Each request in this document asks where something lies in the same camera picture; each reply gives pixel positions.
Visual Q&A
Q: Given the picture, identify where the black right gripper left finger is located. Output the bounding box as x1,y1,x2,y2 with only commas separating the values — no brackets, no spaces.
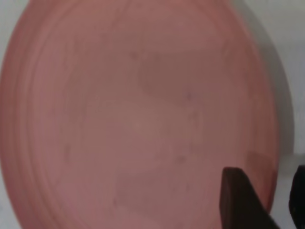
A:
218,167,282,229

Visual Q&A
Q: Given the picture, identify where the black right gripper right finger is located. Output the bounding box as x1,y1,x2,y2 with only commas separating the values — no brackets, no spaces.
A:
287,165,305,229

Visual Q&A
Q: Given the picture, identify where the pink round plate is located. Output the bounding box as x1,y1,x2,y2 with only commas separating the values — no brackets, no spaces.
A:
0,0,280,229

